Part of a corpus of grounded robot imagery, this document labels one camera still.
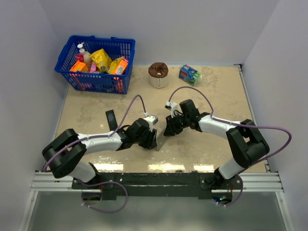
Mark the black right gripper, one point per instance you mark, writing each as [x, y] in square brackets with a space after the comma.
[171, 130]

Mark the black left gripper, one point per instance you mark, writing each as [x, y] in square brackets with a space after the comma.
[151, 142]

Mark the beige white remote control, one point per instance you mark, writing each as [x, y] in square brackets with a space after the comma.
[160, 142]

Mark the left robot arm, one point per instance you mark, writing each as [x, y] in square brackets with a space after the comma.
[63, 155]

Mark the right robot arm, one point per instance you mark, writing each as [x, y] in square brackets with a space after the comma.
[246, 143]

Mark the white roll with brown top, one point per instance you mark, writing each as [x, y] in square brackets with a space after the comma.
[158, 75]

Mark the green sponge pack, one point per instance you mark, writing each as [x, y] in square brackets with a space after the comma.
[190, 75]

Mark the orange carton right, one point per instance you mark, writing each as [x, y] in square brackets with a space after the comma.
[118, 66]

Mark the orange carton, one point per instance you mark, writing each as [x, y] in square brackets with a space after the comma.
[79, 67]
[118, 66]

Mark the pink carton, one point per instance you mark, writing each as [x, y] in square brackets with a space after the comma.
[93, 68]

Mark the yellow snack bag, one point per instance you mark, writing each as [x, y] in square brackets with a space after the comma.
[101, 59]

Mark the blue plastic basket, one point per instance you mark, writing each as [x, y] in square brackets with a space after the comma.
[97, 81]

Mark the orange carton left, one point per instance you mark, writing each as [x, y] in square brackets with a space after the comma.
[79, 67]

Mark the soap pump bottle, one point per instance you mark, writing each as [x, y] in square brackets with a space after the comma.
[85, 55]

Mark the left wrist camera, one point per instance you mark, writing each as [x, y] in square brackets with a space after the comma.
[151, 120]

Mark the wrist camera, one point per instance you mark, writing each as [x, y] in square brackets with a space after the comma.
[173, 108]
[151, 120]

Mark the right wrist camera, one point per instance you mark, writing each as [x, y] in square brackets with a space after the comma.
[173, 108]

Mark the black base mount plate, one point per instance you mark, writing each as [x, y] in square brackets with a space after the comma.
[112, 185]

